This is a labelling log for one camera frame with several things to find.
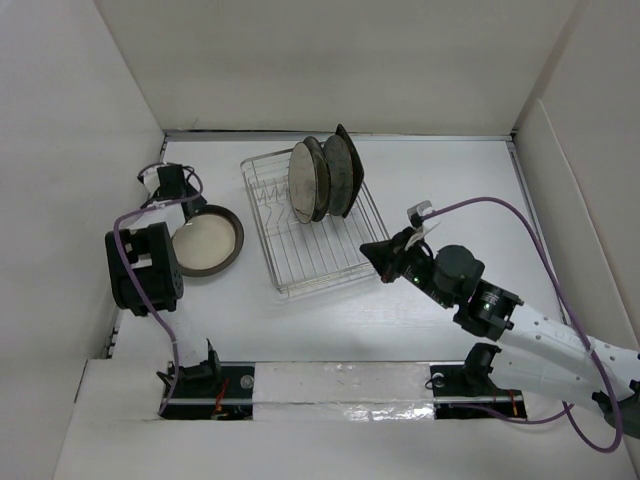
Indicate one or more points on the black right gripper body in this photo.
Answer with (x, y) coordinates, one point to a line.
(418, 268)

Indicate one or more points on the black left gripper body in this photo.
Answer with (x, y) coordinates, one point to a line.
(196, 202)

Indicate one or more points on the beige plate with brown rim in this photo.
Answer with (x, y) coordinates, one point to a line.
(209, 242)

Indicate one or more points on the black square floral plate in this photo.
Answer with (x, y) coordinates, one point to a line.
(357, 167)

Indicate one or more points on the grey round deer plate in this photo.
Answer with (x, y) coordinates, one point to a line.
(341, 174)

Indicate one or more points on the beige plate with tree pattern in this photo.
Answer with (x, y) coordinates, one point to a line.
(303, 180)

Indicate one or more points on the black rimmed striped round plate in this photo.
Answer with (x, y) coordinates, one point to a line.
(322, 178)

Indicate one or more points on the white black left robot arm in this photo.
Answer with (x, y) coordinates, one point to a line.
(143, 267)

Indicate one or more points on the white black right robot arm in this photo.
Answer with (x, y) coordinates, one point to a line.
(519, 347)

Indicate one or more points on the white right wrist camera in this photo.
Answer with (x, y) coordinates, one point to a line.
(422, 227)

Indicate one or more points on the silver wire dish rack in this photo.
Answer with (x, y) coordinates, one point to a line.
(303, 258)

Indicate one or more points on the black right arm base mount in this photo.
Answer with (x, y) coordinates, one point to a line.
(456, 399)

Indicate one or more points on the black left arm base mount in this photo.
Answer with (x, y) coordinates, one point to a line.
(230, 397)

